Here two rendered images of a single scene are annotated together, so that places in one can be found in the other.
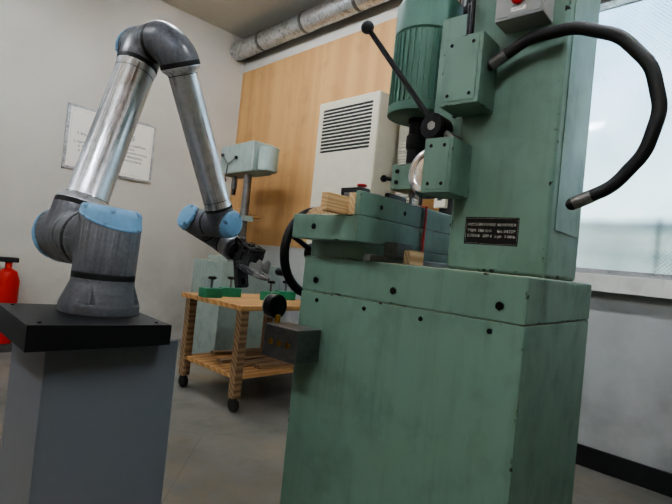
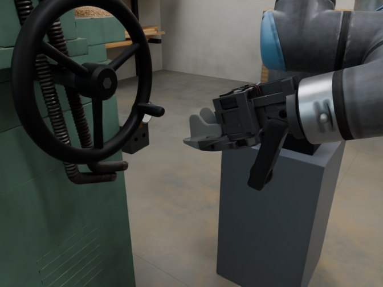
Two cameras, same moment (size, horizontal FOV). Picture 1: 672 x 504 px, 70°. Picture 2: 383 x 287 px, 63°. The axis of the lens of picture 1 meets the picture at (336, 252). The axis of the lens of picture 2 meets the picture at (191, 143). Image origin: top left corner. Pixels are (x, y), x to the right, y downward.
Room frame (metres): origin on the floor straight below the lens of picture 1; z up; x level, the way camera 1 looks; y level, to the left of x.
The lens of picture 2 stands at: (2.07, 0.13, 0.93)
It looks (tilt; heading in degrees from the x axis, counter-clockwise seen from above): 24 degrees down; 170
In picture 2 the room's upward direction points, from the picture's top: straight up
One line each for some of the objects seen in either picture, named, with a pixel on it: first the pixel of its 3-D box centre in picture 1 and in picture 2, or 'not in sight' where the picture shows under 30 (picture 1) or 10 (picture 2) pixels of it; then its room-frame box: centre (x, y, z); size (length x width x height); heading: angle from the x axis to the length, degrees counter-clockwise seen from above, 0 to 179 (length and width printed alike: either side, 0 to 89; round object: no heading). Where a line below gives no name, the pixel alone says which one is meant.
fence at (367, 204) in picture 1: (426, 219); not in sight; (1.30, -0.24, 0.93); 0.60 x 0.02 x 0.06; 139
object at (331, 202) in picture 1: (408, 220); not in sight; (1.30, -0.19, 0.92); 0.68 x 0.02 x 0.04; 139
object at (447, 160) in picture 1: (446, 168); not in sight; (1.06, -0.22, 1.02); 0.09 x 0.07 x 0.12; 139
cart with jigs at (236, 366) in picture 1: (254, 335); not in sight; (2.75, 0.41, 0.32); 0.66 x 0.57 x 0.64; 137
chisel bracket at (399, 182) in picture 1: (419, 181); not in sight; (1.29, -0.20, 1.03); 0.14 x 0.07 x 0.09; 49
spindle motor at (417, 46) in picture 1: (424, 64); not in sight; (1.30, -0.19, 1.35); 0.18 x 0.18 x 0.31
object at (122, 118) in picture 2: (290, 342); (125, 132); (1.20, 0.09, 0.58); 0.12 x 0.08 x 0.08; 49
